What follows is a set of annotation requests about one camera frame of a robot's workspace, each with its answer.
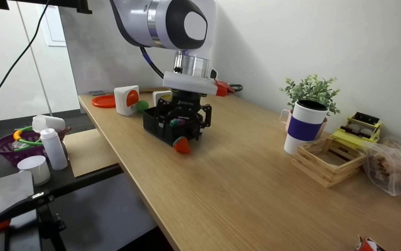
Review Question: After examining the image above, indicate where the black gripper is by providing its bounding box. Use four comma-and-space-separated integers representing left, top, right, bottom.
155, 91, 213, 123

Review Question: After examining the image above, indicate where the red strawberry toy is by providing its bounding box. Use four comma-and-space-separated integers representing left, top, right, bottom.
172, 137, 190, 155

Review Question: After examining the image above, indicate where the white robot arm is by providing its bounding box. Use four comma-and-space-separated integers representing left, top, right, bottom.
110, 0, 215, 145

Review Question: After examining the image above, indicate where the black box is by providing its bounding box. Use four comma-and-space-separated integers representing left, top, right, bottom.
143, 106, 210, 146

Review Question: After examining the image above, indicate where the green toy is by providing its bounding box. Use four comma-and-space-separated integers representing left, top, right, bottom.
133, 100, 148, 113

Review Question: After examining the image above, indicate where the cardboard sheet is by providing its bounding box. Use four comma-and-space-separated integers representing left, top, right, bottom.
64, 128, 118, 177

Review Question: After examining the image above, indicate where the white cup with blue band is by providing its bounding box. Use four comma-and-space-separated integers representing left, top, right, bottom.
284, 99, 327, 155

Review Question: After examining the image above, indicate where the potted plant in pink mug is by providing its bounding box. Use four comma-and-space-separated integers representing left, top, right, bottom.
279, 74, 341, 137

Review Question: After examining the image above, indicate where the white bottle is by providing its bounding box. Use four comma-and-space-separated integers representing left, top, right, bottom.
40, 128, 68, 170

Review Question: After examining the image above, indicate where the white tipped cup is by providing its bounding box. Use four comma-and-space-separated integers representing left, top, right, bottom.
32, 116, 65, 132

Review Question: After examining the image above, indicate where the white round container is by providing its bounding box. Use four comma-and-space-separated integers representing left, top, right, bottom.
16, 155, 51, 185

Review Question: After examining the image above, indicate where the wooden coaster stack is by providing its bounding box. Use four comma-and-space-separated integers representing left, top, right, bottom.
292, 139, 364, 187

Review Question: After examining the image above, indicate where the purple basket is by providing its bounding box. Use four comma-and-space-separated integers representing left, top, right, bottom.
0, 127, 72, 167

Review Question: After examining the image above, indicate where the black clamp with orange tip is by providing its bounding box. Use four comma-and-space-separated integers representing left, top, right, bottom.
0, 164, 121, 231

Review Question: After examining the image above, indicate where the yellow black device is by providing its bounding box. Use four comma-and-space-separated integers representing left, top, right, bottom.
331, 111, 381, 151

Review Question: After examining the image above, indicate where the clear plastic bag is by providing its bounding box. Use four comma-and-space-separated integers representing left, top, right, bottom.
363, 139, 401, 197

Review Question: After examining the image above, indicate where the small red white wrapper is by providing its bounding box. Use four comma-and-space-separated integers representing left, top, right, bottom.
355, 236, 385, 251

